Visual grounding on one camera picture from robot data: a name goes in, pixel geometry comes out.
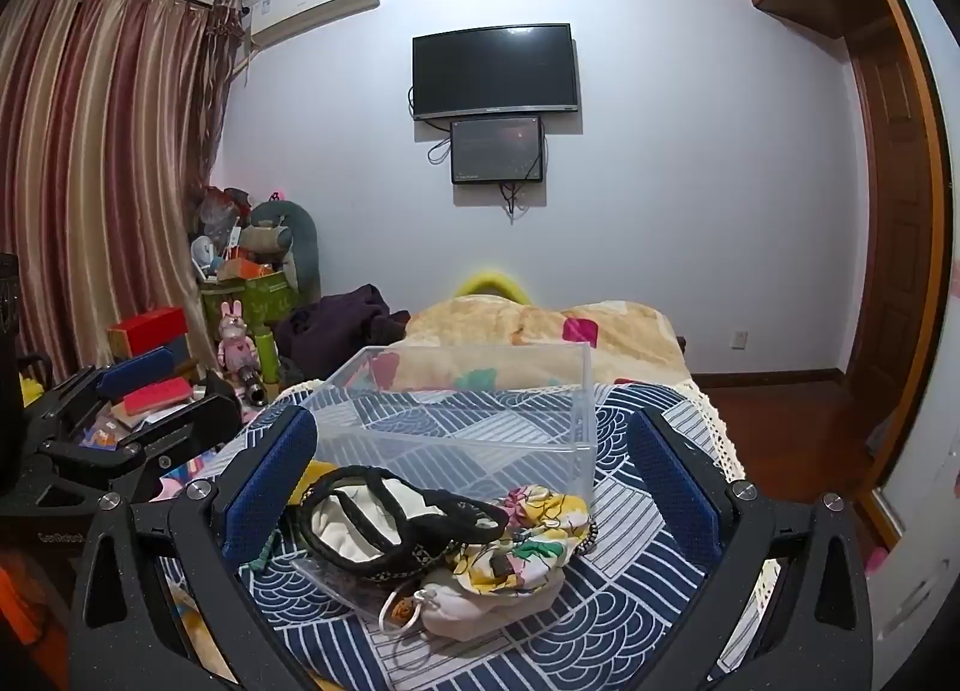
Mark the white wall socket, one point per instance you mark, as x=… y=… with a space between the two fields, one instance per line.
x=739 y=340

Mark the wooden door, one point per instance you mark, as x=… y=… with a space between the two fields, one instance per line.
x=896 y=248

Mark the clear plastic box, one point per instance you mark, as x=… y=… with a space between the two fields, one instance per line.
x=457 y=436

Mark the clear plastic lid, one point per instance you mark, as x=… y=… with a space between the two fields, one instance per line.
x=330 y=586

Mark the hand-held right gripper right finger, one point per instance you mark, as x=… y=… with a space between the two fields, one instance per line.
x=676 y=494

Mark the white pouch with black trim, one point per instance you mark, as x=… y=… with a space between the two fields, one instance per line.
x=352 y=520

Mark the green cardboard box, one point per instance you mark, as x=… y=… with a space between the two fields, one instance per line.
x=255 y=297

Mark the grey green plush toy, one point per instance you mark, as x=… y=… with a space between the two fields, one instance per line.
x=289 y=241

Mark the green cylinder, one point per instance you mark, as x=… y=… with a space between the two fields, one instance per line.
x=268 y=357

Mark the red box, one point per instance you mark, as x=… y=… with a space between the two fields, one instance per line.
x=146 y=329

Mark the white wardrobe panel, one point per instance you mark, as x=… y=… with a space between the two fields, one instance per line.
x=924 y=511

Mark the small black wall monitor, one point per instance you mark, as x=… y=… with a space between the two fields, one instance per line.
x=496 y=149

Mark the pink rabbit toy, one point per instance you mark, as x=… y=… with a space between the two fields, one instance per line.
x=236 y=342

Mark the red book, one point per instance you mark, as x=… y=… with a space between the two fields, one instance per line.
x=157 y=396

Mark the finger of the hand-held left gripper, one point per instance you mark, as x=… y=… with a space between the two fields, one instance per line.
x=139 y=368
x=191 y=419

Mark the floral yellow cloth pouch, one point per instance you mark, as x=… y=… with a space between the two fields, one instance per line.
x=525 y=556

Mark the blue patterned bedspread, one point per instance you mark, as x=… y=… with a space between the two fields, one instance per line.
x=600 y=627

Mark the beige floral blanket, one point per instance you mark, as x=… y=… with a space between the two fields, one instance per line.
x=525 y=323

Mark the striped red curtain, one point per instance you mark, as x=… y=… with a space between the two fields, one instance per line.
x=97 y=173

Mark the yellow chair back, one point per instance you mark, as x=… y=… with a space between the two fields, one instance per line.
x=491 y=282

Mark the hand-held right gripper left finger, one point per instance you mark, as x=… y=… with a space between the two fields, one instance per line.
x=271 y=479

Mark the black wall television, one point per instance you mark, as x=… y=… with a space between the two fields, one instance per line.
x=495 y=70

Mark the dark purple cloth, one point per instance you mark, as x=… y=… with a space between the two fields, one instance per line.
x=330 y=331

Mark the orange plastic object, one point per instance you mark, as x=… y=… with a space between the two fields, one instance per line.
x=26 y=605

